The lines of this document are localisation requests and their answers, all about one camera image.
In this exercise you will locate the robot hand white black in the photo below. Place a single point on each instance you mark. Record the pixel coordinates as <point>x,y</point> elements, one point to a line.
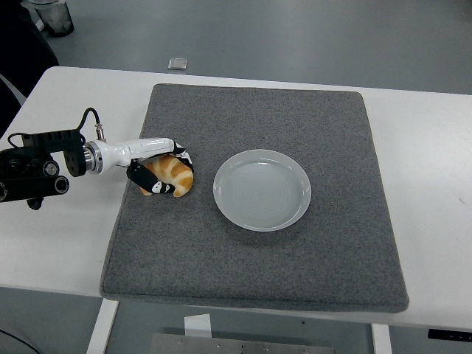
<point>136,149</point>

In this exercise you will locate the croissant bread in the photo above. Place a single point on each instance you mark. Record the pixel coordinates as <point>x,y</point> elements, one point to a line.
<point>177,175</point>

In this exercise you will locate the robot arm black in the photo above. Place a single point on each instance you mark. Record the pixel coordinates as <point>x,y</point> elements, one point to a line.
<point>33,173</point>

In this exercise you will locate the light grey round plate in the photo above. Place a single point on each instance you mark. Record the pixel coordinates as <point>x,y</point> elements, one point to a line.
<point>262,189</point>

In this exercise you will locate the silver square floor socket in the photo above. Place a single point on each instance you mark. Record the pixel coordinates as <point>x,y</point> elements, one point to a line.
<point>177,63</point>

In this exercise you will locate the grey felt mat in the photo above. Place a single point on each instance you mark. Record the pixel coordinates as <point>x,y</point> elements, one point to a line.
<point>258,121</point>

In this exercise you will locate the black mesh waste bin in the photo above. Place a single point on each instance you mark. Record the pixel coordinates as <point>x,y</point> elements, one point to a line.
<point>55,16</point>

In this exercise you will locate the black chair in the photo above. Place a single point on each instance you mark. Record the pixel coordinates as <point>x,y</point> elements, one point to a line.
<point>22,40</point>

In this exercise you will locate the white table leg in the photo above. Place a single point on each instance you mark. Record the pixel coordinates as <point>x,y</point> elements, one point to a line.
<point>101,328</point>
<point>381,339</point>

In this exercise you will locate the black table control panel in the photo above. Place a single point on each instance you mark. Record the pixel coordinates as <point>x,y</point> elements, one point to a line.
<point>450,335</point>

